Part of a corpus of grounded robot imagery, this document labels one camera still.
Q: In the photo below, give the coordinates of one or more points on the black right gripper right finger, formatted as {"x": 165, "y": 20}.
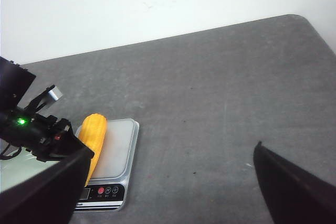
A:
{"x": 292, "y": 194}

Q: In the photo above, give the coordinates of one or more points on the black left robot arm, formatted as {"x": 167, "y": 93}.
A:
{"x": 15, "y": 82}

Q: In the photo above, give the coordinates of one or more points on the green shallow plate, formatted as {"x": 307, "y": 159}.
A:
{"x": 21, "y": 168}

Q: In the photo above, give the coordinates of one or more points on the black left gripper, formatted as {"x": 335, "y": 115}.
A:
{"x": 47, "y": 138}

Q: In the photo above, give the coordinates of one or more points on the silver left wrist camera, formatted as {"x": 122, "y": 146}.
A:
{"x": 54, "y": 94}

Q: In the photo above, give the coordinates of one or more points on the yellow corn cob piece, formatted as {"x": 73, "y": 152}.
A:
{"x": 92, "y": 134}

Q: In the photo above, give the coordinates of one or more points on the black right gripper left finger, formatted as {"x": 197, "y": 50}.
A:
{"x": 48, "y": 197}

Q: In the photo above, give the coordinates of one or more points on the silver digital kitchen scale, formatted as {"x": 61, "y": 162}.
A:
{"x": 107, "y": 189}

